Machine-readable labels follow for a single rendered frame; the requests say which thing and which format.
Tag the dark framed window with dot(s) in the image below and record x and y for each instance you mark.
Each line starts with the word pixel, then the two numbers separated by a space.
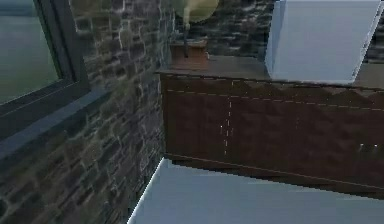
pixel 30 56

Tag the house plant in brown pot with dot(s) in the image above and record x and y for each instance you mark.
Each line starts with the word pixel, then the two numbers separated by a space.
pixel 189 50

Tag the white box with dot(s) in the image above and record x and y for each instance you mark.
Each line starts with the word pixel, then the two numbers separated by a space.
pixel 316 40

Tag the brown wooden sideboard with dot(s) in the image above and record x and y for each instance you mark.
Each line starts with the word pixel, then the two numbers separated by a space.
pixel 266 130

